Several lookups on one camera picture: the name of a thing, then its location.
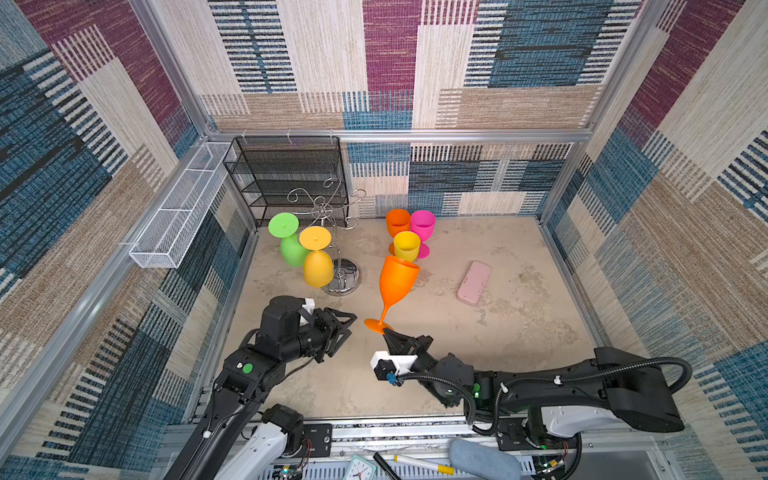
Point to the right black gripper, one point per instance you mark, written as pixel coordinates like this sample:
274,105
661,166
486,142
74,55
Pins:
411,351

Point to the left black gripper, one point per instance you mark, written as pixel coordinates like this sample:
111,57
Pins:
330,327

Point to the chrome wine glass rack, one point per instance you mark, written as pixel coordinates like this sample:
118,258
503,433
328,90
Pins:
347,275

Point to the orange back wine glass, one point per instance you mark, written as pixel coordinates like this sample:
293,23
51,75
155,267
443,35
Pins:
397,279

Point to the orange wine glass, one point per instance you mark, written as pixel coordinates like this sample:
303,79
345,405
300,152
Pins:
397,221
397,279

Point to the orange front wine glass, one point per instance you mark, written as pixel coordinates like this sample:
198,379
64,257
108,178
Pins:
397,221

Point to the pink wine glass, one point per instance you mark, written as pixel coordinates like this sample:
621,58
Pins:
422,223

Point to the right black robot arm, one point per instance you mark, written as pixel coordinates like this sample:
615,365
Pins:
613,387

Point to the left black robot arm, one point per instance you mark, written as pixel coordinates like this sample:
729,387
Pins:
291,328

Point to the amber yellow wine glass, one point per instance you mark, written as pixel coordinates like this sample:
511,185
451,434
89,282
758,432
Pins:
318,265

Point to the green wine glass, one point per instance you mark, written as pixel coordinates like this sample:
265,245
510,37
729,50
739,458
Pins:
285,226

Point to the pink glasses case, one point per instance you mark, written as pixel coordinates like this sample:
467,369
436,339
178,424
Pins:
473,284

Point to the black pen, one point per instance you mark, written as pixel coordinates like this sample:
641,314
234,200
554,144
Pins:
385,467

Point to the teal alarm clock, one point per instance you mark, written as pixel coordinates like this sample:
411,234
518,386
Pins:
360,469

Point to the yellow white marker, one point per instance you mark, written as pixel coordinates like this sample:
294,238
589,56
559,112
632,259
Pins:
424,464

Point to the blue grey cloth pouch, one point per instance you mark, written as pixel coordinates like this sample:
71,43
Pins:
482,461

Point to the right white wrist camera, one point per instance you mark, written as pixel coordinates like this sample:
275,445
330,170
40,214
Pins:
389,367

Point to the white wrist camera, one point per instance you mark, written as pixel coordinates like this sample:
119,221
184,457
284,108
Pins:
306,312
389,367

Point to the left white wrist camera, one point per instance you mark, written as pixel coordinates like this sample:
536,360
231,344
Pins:
306,312

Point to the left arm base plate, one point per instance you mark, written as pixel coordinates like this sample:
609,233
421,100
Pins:
316,441

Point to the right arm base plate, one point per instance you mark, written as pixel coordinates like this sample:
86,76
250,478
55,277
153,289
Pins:
516,435

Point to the black wire shelf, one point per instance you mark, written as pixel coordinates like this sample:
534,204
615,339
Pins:
302,175

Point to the white mesh wall basket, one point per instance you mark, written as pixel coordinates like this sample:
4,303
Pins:
168,236

